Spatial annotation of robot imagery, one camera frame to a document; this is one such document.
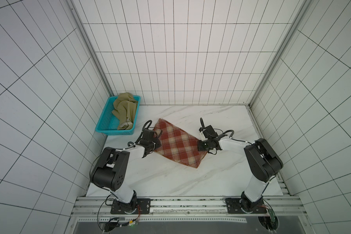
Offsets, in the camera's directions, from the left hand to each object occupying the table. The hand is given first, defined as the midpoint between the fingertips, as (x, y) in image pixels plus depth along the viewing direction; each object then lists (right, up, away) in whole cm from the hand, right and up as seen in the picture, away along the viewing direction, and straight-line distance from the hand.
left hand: (157, 144), depth 97 cm
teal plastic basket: (-38, +14, +9) cm, 42 cm away
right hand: (+29, 0, +1) cm, 29 cm away
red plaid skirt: (+14, 0, -1) cm, 14 cm away
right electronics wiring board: (+58, -33, -28) cm, 73 cm away
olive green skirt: (-25, +23, +9) cm, 36 cm away
